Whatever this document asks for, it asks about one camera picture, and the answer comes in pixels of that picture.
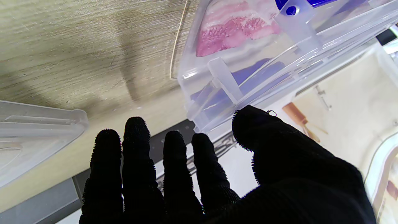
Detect raw bacon slice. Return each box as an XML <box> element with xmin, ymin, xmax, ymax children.
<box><xmin>196</xmin><ymin>0</ymin><xmax>283</xmax><ymax>58</ymax></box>

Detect printed kitchen backdrop cloth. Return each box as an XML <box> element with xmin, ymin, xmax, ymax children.
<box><xmin>0</xmin><ymin>40</ymin><xmax>398</xmax><ymax>224</ymax></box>

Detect clear container with blue clips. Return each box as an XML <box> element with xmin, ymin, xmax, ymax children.
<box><xmin>177</xmin><ymin>0</ymin><xmax>398</xmax><ymax>134</ymax></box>

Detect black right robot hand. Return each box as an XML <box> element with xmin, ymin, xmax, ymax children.
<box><xmin>78</xmin><ymin>105</ymin><xmax>377</xmax><ymax>224</ymax></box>

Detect clear lid with blue label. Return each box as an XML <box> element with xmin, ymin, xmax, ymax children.
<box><xmin>0</xmin><ymin>100</ymin><xmax>89</xmax><ymax>189</ymax></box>

